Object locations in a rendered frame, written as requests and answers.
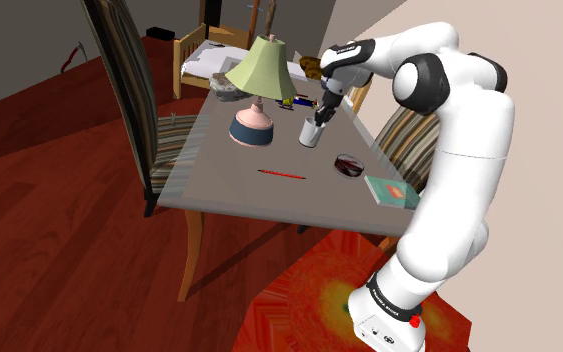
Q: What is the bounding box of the striped tall back chair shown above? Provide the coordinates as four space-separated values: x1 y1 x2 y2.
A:
79 0 212 219

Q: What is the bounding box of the dark red round dish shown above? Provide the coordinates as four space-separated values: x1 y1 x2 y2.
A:
333 153 366 179

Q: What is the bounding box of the white cup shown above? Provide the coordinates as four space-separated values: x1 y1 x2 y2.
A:
298 116 327 149

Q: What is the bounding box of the red pen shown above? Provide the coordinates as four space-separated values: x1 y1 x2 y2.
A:
257 168 308 181

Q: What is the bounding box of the red handled tool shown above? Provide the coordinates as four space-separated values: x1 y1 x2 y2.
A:
60 41 89 74

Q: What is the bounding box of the green shade pink table lamp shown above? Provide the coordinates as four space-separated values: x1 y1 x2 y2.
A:
224 33 298 148

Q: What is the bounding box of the wooden leg table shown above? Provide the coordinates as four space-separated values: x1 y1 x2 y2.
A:
156 55 416 303

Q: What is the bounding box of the black box on floor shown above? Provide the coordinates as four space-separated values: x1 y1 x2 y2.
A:
145 26 176 42

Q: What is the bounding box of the grey rock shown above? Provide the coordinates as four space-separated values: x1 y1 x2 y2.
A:
209 72 254 103

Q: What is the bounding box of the red patterned robot stand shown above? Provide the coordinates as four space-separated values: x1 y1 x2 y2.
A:
232 229 473 352

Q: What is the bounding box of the blue and yellow toy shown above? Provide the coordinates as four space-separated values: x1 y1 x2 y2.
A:
274 94 320 112

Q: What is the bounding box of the wooden chair with white cushion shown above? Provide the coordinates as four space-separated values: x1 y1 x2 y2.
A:
172 23 253 101

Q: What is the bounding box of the brown teddy figure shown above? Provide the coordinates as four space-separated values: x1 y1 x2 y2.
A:
298 55 326 81

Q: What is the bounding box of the teal book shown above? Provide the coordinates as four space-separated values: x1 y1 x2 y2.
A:
363 174 422 211

